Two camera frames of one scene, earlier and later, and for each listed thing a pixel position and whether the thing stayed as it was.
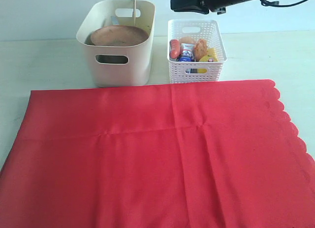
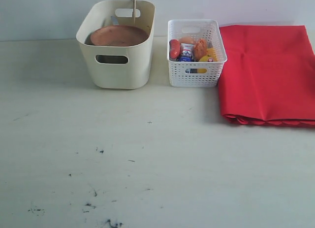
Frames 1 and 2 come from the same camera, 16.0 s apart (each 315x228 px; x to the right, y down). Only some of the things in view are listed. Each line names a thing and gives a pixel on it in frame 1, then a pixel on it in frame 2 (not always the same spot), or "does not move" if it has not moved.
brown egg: x=187 y=40 does not move
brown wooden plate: x=118 y=35 does not move
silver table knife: x=114 y=20 does not move
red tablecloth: x=208 y=155 → x=269 y=76
